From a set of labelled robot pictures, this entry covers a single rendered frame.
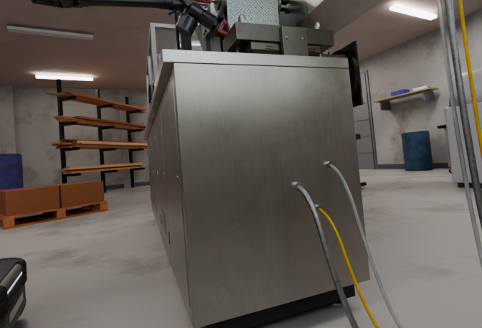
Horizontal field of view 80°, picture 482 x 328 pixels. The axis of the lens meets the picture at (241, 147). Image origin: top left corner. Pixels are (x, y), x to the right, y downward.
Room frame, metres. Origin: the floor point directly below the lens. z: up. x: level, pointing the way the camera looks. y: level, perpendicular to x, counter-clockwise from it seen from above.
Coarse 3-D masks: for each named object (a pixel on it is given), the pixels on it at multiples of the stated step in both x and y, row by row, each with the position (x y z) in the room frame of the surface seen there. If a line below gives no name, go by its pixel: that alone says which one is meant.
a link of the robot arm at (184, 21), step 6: (180, 0) 1.05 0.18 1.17; (186, 0) 1.06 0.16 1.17; (186, 6) 1.07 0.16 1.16; (180, 18) 1.08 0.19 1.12; (186, 18) 1.09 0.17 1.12; (192, 18) 1.09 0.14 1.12; (180, 24) 1.08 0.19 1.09; (186, 24) 1.08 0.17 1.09; (192, 24) 1.09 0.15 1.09; (180, 30) 1.11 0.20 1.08; (186, 30) 1.08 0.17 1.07; (192, 30) 1.10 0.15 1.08; (186, 36) 1.13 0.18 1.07
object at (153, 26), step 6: (150, 24) 2.05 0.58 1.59; (156, 24) 2.06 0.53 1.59; (162, 24) 2.08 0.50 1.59; (168, 24) 2.09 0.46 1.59; (174, 24) 2.11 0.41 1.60; (150, 30) 2.11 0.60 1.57; (150, 36) 2.20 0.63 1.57; (150, 42) 2.32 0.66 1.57; (156, 54) 2.06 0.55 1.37; (156, 60) 2.06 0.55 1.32; (156, 66) 2.05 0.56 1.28; (150, 72) 2.60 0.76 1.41; (156, 72) 2.05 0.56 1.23; (150, 78) 2.59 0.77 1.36; (150, 84) 2.59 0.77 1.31; (150, 90) 2.54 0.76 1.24; (150, 96) 2.54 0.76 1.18; (150, 102) 2.66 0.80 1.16
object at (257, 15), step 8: (232, 8) 1.17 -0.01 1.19; (240, 8) 1.18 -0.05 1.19; (248, 8) 1.20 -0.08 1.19; (256, 8) 1.21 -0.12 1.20; (264, 8) 1.22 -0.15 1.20; (232, 16) 1.17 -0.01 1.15; (248, 16) 1.20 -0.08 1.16; (256, 16) 1.21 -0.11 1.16; (264, 16) 1.22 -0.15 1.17; (272, 16) 1.23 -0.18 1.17; (232, 24) 1.17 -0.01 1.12; (272, 24) 1.23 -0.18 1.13
